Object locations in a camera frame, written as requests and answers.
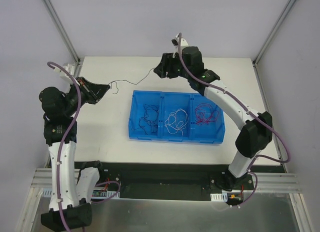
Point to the aluminium frame rail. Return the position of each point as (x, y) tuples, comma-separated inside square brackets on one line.
[(266, 182)]

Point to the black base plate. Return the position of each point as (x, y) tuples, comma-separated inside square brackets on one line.
[(194, 182)]

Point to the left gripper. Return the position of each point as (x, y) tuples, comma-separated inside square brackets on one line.
[(87, 90)]

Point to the right white cable duct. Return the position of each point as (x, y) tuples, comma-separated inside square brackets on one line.
[(219, 197)]

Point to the right aluminium corner post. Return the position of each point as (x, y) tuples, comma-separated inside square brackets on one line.
[(273, 32)]

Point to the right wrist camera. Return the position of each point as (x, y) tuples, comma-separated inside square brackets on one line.
[(179, 41)]

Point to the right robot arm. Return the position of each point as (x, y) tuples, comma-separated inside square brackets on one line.
[(254, 127)]

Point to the left aluminium corner post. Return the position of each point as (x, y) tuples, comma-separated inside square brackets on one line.
[(61, 30)]

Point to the aluminium corner post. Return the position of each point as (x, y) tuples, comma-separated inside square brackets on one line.
[(273, 32), (61, 30)]

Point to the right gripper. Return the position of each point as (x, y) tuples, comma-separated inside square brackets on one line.
[(169, 65)]

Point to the white cable duct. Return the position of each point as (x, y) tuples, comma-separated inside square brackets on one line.
[(96, 194), (219, 197)]

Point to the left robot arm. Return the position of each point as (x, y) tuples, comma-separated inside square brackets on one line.
[(70, 202)]

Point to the left white cable duct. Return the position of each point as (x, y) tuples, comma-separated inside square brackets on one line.
[(96, 194)]

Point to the blue three-compartment bin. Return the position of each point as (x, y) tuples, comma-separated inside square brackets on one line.
[(175, 117)]

